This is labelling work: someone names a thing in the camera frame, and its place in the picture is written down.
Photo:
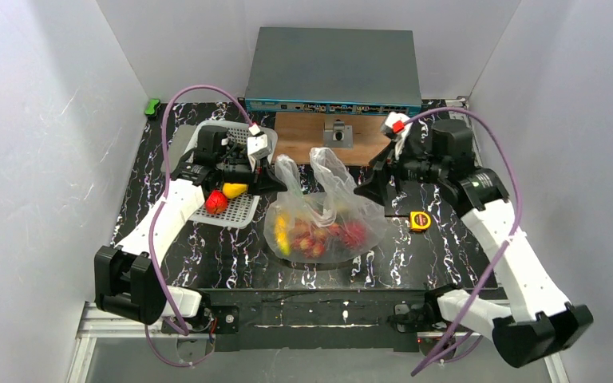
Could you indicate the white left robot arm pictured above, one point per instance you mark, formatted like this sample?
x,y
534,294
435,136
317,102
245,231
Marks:
x,y
127,276

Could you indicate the clear plastic bag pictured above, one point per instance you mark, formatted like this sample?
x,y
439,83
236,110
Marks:
x,y
337,201

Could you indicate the white plastic basket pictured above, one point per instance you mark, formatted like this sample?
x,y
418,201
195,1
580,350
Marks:
x,y
196,166

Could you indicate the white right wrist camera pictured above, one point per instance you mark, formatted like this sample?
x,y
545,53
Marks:
x,y
396,127

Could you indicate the grey metal bracket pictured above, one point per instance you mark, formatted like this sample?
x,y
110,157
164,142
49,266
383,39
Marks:
x,y
338,134

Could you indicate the yellow tape measure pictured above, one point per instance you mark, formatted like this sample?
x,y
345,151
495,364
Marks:
x,y
419,221

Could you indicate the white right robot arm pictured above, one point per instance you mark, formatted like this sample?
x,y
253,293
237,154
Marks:
x,y
539,319

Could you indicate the yellow fake banana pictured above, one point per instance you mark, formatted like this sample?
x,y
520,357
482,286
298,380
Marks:
x,y
281,236

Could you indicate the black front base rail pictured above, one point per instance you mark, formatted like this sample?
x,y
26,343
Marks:
x,y
248,319

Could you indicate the red fake apple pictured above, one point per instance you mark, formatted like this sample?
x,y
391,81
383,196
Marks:
x,y
216,203

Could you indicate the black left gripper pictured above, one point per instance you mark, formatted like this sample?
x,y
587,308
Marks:
x,y
259,172

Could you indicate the grey rectangular case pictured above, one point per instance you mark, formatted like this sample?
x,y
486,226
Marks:
x,y
179,144

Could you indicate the wooden board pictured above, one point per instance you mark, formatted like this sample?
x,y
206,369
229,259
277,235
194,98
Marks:
x,y
298,133

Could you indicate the grey network switch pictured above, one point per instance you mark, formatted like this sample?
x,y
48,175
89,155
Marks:
x,y
334,71

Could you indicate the green clip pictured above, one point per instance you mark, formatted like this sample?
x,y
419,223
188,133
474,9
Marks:
x,y
151,109

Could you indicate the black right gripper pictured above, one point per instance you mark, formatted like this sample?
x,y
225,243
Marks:
x,y
389,172

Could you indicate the red lychee bunch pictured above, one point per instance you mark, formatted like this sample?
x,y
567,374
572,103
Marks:
x,y
335,243

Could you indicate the yellow fake lemon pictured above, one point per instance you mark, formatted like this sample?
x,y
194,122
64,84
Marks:
x,y
232,191

